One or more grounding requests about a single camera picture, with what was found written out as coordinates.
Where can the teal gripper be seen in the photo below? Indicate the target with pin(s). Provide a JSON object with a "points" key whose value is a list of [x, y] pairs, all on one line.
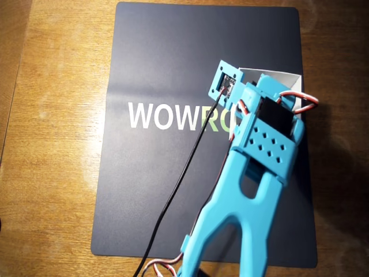
{"points": [[265, 82]]}

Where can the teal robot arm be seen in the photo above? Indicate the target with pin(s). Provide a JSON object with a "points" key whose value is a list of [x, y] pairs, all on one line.
{"points": [[230, 216]]}

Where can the white open cardboard box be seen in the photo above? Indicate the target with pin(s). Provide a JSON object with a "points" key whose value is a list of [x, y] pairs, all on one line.
{"points": [[288, 79]]}

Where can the dark mat with WOWRO print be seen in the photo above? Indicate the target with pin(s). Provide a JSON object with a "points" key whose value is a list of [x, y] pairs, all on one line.
{"points": [[158, 57]]}

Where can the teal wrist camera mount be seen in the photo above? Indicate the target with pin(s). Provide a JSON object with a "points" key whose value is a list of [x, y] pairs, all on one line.
{"points": [[214, 88]]}

